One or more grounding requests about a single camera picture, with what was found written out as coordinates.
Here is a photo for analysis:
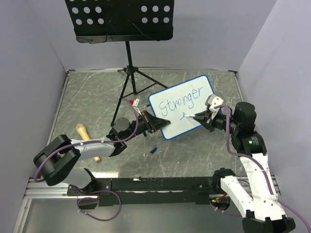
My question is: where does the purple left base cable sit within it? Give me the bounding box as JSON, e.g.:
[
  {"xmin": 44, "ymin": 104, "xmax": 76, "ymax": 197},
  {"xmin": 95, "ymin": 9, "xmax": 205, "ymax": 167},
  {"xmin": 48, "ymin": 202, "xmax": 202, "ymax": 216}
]
[{"xmin": 77, "ymin": 190, "xmax": 122, "ymax": 221}]

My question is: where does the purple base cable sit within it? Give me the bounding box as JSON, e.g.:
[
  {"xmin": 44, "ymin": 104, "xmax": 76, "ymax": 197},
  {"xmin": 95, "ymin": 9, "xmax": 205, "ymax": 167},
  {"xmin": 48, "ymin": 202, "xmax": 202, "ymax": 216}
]
[
  {"xmin": 211, "ymin": 191, "xmax": 242, "ymax": 217},
  {"xmin": 77, "ymin": 190, "xmax": 122, "ymax": 221}
]

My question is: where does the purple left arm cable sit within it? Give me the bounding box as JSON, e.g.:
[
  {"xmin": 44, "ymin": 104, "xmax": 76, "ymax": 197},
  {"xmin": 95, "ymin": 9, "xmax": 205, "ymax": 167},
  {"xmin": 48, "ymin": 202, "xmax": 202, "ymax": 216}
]
[{"xmin": 34, "ymin": 97, "xmax": 139, "ymax": 183}]

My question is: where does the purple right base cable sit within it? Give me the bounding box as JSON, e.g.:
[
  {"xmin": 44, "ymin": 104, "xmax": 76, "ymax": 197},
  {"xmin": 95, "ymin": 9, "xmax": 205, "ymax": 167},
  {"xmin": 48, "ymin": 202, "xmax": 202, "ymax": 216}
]
[{"xmin": 211, "ymin": 191, "xmax": 242, "ymax": 217}]

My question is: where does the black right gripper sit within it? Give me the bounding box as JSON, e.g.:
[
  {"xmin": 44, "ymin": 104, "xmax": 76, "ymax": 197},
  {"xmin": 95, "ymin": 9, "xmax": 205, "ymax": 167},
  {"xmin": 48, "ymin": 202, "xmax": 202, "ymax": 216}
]
[{"xmin": 193, "ymin": 109, "xmax": 239, "ymax": 134}]

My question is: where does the blue framed whiteboard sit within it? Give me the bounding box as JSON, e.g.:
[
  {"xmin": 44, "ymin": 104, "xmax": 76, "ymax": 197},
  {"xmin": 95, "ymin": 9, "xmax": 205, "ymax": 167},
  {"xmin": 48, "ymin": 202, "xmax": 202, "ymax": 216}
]
[{"xmin": 148, "ymin": 74, "xmax": 214, "ymax": 140}]

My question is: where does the wooden mallet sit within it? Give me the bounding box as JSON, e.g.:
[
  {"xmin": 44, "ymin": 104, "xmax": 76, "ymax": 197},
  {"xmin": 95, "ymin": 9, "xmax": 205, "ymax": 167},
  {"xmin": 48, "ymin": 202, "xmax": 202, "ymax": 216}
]
[{"xmin": 76, "ymin": 123, "xmax": 101, "ymax": 163}]

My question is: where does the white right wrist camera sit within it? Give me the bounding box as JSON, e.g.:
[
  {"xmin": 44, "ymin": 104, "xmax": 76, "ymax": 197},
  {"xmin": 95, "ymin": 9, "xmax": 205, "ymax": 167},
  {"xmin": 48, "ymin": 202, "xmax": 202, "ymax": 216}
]
[{"xmin": 205, "ymin": 94, "xmax": 224, "ymax": 119}]

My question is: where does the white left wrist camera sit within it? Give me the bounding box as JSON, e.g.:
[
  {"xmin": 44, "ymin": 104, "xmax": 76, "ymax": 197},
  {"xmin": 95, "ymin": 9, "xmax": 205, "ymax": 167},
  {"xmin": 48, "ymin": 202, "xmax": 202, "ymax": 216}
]
[{"xmin": 129, "ymin": 98, "xmax": 150, "ymax": 115}]

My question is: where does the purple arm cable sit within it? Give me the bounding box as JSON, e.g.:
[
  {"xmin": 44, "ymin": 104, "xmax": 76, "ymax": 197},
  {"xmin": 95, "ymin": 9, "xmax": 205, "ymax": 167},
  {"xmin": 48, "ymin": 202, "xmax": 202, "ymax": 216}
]
[
  {"xmin": 34, "ymin": 97, "xmax": 139, "ymax": 183},
  {"xmin": 215, "ymin": 104, "xmax": 311, "ymax": 233}
]

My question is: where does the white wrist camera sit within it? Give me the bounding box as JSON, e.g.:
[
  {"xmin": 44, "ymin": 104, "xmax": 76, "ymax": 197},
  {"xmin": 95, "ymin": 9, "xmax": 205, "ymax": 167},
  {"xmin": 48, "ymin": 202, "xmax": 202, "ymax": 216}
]
[
  {"xmin": 205, "ymin": 94, "xmax": 224, "ymax": 119},
  {"xmin": 129, "ymin": 98, "xmax": 150, "ymax": 115}
]

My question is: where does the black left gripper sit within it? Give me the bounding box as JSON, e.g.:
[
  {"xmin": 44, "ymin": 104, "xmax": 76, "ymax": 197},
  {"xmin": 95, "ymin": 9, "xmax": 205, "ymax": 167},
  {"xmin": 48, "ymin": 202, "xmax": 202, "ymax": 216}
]
[{"xmin": 123, "ymin": 110, "xmax": 171, "ymax": 142}]

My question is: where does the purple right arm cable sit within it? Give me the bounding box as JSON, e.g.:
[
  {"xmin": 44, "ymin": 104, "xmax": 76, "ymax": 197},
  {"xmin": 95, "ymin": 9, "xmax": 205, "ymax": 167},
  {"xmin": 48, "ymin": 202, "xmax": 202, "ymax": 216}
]
[{"xmin": 215, "ymin": 104, "xmax": 311, "ymax": 233}]

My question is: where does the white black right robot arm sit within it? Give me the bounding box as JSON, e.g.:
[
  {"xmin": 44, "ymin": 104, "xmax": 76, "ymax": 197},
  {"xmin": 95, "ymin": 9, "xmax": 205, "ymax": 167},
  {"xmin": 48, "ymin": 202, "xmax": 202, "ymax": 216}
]
[{"xmin": 193, "ymin": 98, "xmax": 296, "ymax": 233}]

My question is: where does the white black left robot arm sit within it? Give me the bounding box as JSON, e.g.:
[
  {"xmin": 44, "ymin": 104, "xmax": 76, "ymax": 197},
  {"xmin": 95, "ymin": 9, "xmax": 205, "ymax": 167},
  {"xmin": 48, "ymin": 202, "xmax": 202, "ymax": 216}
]
[{"xmin": 33, "ymin": 110, "xmax": 170, "ymax": 195}]

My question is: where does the blue marker cap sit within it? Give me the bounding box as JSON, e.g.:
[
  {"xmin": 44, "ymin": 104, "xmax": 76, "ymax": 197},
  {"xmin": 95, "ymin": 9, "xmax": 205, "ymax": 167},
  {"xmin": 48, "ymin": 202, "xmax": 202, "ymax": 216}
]
[{"xmin": 150, "ymin": 147, "xmax": 157, "ymax": 154}]

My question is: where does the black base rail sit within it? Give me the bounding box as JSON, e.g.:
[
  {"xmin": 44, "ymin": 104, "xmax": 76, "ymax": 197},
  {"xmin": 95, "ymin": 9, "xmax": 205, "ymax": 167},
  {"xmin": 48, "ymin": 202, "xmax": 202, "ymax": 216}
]
[{"xmin": 67, "ymin": 177, "xmax": 225, "ymax": 206}]

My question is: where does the black music stand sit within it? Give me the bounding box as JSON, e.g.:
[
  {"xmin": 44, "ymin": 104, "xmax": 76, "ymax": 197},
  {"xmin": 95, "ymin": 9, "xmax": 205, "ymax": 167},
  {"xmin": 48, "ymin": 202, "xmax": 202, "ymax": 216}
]
[{"xmin": 64, "ymin": 0, "xmax": 177, "ymax": 128}]

